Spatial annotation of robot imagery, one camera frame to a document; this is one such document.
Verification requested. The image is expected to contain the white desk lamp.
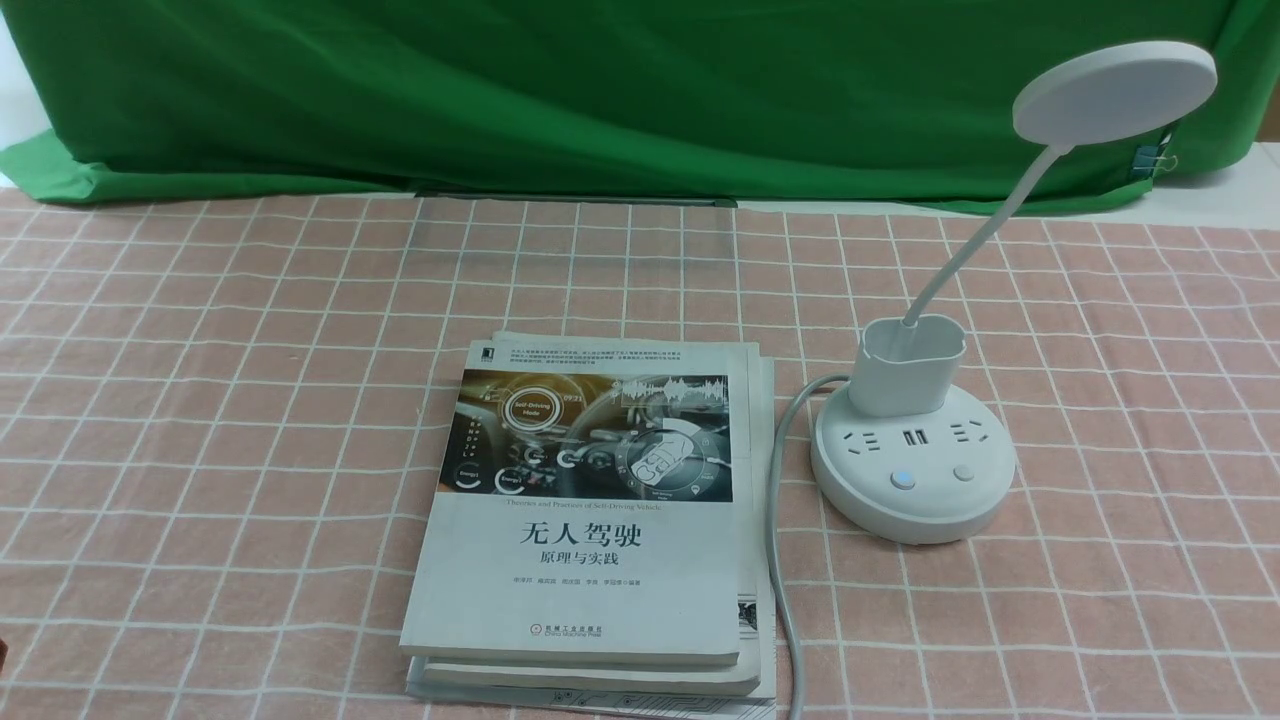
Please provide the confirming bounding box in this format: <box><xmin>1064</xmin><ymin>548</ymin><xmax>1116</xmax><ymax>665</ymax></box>
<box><xmin>810</xmin><ymin>40</ymin><xmax>1219</xmax><ymax>544</ymax></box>

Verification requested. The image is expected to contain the top self-driving textbook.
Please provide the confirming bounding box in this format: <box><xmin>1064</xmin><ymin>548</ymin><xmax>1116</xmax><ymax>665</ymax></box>
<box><xmin>401</xmin><ymin>340</ymin><xmax>753</xmax><ymax>667</ymax></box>

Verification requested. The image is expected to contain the middle white book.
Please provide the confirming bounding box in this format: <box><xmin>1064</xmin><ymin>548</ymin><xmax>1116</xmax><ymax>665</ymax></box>
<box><xmin>422</xmin><ymin>345</ymin><xmax>765</xmax><ymax>697</ymax></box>

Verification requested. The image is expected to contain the white book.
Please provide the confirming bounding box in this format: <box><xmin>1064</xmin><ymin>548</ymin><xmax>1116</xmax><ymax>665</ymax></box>
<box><xmin>422</xmin><ymin>345</ymin><xmax>765</xmax><ymax>697</ymax></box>
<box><xmin>406</xmin><ymin>343</ymin><xmax>777</xmax><ymax>719</ymax></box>

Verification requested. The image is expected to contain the green backdrop cloth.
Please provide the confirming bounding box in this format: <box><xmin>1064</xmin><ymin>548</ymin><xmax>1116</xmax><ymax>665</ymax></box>
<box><xmin>3</xmin><ymin>1</ymin><xmax>1277</xmax><ymax>214</ymax></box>

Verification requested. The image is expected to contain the bottom white book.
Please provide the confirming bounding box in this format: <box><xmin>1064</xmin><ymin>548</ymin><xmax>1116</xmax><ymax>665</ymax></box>
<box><xmin>406</xmin><ymin>343</ymin><xmax>777</xmax><ymax>719</ymax></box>

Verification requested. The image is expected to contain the pink checkered tablecloth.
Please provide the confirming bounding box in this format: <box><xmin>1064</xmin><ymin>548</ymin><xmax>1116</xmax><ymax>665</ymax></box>
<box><xmin>1</xmin><ymin>191</ymin><xmax>1279</xmax><ymax>719</ymax></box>

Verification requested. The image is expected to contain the blue binder clip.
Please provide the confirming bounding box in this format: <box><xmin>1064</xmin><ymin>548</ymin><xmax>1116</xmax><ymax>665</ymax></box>
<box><xmin>1130</xmin><ymin>143</ymin><xmax>1178</xmax><ymax>181</ymax></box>

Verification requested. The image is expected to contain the grey power cable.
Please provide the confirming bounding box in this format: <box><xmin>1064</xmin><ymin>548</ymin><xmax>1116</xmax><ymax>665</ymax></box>
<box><xmin>765</xmin><ymin>374</ymin><xmax>851</xmax><ymax>720</ymax></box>

